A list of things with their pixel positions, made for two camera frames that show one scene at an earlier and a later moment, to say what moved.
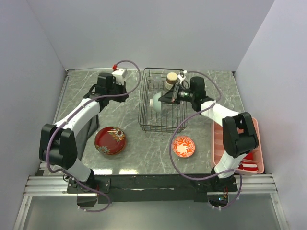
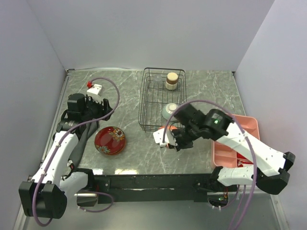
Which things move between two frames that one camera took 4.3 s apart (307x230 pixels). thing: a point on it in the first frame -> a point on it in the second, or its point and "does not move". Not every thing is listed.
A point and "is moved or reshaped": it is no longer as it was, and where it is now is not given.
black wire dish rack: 155,114 does not move
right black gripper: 171,96 -> 179,144
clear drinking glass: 157,78 does not move
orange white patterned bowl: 183,146 is moved or reshaped
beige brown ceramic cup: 171,78 does not move
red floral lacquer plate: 110,140 does not move
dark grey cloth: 83,138 does not move
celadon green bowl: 155,102 -> 168,110
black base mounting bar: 149,189 does not move
